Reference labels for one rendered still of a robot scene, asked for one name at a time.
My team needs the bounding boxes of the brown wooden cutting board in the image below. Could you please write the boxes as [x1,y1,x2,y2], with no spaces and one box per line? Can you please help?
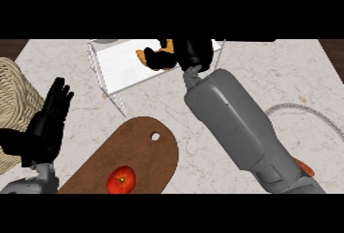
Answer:
[56,116,180,195]

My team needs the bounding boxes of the red tomato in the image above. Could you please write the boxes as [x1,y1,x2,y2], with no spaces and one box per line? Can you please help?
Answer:
[105,165,137,195]

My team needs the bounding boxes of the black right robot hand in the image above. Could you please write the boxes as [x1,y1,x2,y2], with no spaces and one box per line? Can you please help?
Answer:
[143,38,216,73]

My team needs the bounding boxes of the orange-red rounded food item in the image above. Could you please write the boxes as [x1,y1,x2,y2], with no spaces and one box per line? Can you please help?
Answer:
[292,157,316,177]

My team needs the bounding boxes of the white wire tiered shelf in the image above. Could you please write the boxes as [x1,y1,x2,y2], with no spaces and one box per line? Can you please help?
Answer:
[86,38,226,118]

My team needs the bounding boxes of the beige wicker basket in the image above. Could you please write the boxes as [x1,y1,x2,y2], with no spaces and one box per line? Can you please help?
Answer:
[0,56,47,176]

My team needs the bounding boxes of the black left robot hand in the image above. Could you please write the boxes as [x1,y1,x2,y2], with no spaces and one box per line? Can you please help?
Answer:
[0,76,75,168]

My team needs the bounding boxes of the orange croissant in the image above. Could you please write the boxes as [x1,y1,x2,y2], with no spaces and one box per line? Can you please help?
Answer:
[134,39,176,72]

